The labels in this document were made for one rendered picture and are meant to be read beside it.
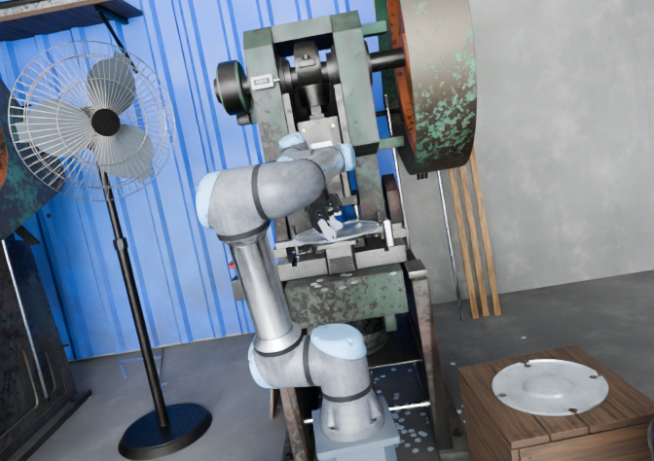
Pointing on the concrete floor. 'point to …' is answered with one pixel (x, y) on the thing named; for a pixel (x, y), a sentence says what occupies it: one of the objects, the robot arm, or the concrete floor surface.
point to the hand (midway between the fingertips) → (330, 236)
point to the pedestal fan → (139, 159)
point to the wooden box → (477, 407)
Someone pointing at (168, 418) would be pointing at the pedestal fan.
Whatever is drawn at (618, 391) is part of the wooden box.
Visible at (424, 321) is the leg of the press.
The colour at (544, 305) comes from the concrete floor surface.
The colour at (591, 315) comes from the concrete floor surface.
